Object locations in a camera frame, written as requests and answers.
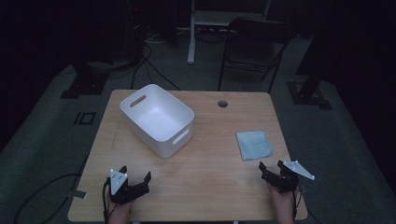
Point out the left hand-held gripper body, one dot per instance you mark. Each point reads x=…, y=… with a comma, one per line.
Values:
x=117, y=183

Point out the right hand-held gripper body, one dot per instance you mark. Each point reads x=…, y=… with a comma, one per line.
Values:
x=285, y=182

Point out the light blue cloth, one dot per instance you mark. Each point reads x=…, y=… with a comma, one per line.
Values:
x=253, y=145

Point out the white plastic basket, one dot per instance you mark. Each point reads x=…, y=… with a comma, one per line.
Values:
x=158, y=124

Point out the person's right hand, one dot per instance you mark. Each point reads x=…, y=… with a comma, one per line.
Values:
x=285, y=207

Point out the person's left hand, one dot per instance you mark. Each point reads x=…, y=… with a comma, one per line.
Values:
x=120, y=213

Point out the grey tape piece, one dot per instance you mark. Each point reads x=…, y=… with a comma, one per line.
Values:
x=77, y=194

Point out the black stand base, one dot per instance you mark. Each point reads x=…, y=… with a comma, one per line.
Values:
x=85, y=84
x=306, y=96

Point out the black folding chair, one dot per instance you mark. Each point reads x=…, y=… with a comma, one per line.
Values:
x=255, y=46

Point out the white metal desk frame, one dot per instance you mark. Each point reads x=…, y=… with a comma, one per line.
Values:
x=191, y=37

